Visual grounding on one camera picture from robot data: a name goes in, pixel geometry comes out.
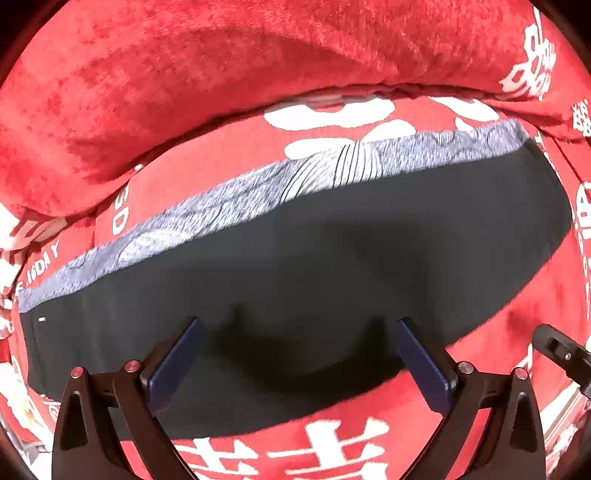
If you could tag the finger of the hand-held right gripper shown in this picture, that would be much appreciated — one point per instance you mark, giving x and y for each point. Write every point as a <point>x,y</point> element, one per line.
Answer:
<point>556,346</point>

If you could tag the black pants with grey waistband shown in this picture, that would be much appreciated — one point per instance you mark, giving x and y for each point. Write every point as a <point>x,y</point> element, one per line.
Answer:
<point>323,254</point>

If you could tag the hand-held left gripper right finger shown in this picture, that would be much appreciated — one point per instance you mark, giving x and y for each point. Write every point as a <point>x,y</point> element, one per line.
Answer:
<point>422,364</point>

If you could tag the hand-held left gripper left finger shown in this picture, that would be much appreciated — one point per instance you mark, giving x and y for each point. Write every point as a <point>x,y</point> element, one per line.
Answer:
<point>178,360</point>

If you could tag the red printed sofa cover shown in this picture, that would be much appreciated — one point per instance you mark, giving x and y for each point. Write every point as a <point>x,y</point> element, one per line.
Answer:
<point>231,69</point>

